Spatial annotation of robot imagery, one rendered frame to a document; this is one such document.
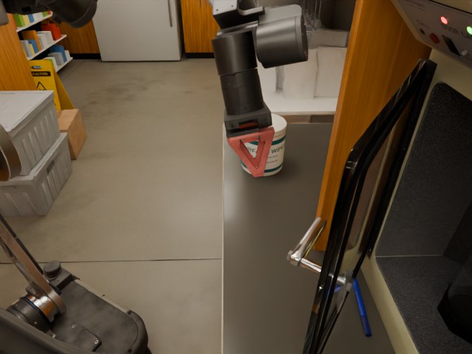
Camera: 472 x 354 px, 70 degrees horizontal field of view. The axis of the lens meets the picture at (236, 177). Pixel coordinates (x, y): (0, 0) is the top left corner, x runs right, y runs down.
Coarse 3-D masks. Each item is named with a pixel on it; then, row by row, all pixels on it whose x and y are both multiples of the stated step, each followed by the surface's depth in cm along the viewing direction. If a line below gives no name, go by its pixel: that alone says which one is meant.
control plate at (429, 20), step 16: (400, 0) 39; (416, 0) 34; (416, 16) 38; (432, 16) 34; (448, 16) 30; (464, 16) 27; (432, 32) 37; (448, 32) 33; (464, 32) 30; (448, 48) 36
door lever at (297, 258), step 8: (312, 224) 46; (320, 224) 46; (312, 232) 44; (320, 232) 45; (304, 240) 43; (312, 240) 43; (296, 248) 42; (304, 248) 42; (288, 256) 42; (296, 256) 41; (304, 256) 42; (296, 264) 41; (304, 264) 41; (312, 264) 40
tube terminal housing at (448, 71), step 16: (432, 48) 46; (448, 64) 43; (432, 80) 46; (448, 80) 43; (464, 80) 40; (416, 128) 51; (400, 176) 55; (368, 272) 69; (384, 288) 62; (384, 304) 62; (384, 320) 62; (400, 320) 56; (400, 336) 56; (400, 352) 56; (416, 352) 52
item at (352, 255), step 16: (400, 96) 35; (384, 112) 32; (368, 128) 29; (400, 128) 46; (384, 144) 37; (352, 160) 26; (384, 160) 42; (352, 176) 27; (368, 176) 35; (384, 176) 49; (368, 192) 39; (336, 208) 29; (368, 208) 45; (336, 224) 30; (368, 224) 53; (352, 240) 42; (352, 256) 49; (320, 272) 34; (320, 288) 35; (336, 288) 45; (320, 304) 37; (304, 352) 43
